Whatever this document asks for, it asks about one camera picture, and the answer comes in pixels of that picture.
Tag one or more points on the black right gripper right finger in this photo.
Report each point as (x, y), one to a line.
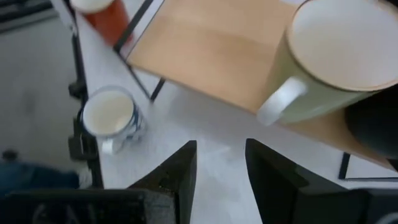
(295, 199)

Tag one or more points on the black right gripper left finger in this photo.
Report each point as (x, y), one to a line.
(161, 199)

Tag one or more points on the blue white floral mug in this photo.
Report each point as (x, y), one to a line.
(107, 112)

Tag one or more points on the pale yellow-green mug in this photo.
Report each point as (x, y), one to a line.
(335, 43)

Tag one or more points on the person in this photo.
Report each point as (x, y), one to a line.
(31, 179)

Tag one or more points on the black aluminium table frame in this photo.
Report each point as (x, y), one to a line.
(94, 168)

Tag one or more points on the wooden shelf riser black frame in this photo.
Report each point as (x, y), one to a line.
(211, 56)

